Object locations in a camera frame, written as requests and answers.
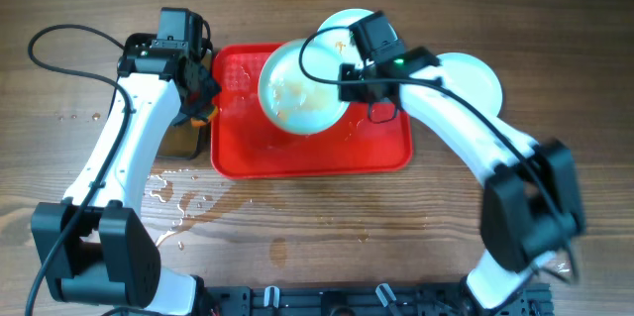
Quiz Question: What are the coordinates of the orange sponge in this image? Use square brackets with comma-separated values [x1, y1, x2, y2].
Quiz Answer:
[190, 104, 218, 127]

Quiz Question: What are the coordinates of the white plate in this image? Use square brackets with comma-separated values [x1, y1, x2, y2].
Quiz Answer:
[258, 40, 349, 135]
[438, 53, 503, 116]
[315, 8, 372, 63]

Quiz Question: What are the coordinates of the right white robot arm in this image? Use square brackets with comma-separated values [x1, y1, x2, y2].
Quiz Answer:
[337, 53, 585, 315]

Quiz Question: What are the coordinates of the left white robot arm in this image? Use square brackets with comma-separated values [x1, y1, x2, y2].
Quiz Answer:
[25, 52, 219, 315]

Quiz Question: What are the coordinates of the red plastic tray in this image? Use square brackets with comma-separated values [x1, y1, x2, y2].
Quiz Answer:
[210, 43, 413, 179]

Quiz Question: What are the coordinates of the black water tray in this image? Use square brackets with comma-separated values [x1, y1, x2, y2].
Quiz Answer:
[118, 38, 212, 161]

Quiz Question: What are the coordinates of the right black cable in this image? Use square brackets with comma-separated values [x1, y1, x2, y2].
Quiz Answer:
[298, 26, 581, 287]

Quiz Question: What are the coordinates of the black cable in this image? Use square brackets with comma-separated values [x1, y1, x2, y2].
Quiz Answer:
[298, 26, 581, 287]
[23, 23, 214, 316]

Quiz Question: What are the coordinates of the left black cable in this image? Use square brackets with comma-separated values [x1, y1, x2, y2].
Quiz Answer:
[23, 23, 214, 316]

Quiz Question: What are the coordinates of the black mounting rail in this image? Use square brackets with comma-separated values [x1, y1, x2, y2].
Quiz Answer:
[192, 282, 555, 316]

